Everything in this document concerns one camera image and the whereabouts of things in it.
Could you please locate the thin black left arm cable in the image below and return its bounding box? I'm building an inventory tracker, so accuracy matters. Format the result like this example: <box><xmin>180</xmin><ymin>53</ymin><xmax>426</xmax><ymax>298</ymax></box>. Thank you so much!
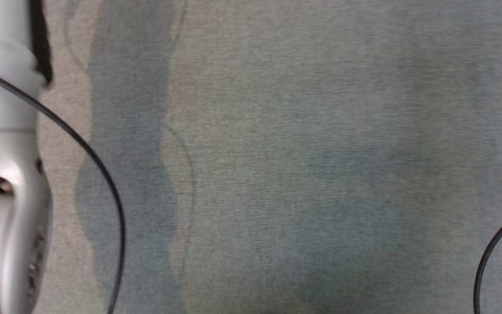
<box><xmin>0</xmin><ymin>62</ymin><xmax>127</xmax><ymax>314</ymax></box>

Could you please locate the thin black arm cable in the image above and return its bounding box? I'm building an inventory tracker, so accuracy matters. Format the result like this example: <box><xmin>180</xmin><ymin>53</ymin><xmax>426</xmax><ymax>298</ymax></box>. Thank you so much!
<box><xmin>0</xmin><ymin>62</ymin><xmax>127</xmax><ymax>314</ymax></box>
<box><xmin>473</xmin><ymin>204</ymin><xmax>502</xmax><ymax>314</ymax></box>

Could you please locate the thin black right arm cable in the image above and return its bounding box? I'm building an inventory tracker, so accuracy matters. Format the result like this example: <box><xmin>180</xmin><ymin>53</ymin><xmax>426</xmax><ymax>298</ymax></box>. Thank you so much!
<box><xmin>473</xmin><ymin>204</ymin><xmax>502</xmax><ymax>314</ymax></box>

